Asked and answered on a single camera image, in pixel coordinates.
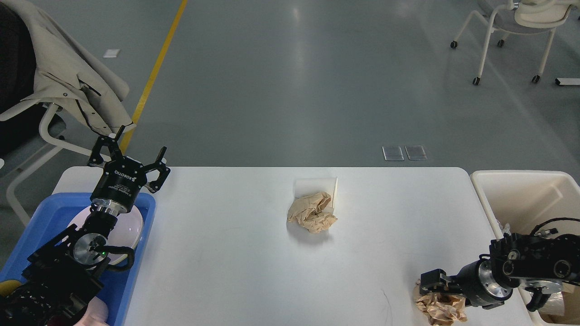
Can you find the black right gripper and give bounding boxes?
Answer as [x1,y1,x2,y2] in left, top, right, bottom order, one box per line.
[419,260,513,309]

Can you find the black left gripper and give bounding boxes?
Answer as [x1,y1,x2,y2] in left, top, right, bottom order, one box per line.
[87,125,170,214]

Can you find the brown paper wad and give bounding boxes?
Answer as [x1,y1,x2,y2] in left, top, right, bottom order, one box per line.
[413,280,468,326]

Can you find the pink plate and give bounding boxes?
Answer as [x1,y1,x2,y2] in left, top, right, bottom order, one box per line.
[67,206,144,265]

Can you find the brown paper bag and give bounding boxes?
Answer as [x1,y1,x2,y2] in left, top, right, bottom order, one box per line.
[539,289,580,325]

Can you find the brown paper ball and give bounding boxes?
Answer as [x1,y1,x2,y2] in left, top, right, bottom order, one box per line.
[287,192,338,234]

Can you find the teal mug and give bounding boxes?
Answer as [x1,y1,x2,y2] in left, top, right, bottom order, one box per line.
[0,280,22,297]

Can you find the silver foil tray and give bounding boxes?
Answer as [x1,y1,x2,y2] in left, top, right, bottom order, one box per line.
[496,220,512,239]

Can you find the white paper cup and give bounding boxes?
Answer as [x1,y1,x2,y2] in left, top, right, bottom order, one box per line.
[293,177,338,212]

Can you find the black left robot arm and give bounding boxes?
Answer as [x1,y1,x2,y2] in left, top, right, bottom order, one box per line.
[1,127,171,326]

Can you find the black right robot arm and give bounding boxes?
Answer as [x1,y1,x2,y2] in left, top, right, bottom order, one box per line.
[419,222,580,312]

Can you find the white floor plate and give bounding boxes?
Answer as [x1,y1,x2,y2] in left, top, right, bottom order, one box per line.
[103,49,121,58]

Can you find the floor socket plate right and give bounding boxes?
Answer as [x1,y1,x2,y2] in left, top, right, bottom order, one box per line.
[405,146,428,161]

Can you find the floor socket plate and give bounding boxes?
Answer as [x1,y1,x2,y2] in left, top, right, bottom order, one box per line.
[382,146,405,162]
[405,146,428,161]

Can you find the floor socket plate left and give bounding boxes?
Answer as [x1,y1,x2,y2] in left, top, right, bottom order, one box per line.
[382,146,405,162]

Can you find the person in dark clothes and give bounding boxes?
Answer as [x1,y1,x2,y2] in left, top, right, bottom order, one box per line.
[0,4,46,157]

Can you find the pink mug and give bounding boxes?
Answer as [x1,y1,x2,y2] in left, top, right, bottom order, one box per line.
[47,297,109,326]

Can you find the white table foot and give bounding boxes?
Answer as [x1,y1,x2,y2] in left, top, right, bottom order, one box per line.
[555,77,580,86]

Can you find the white chair right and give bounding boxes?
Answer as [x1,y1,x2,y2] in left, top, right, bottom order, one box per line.
[450,0,579,85]

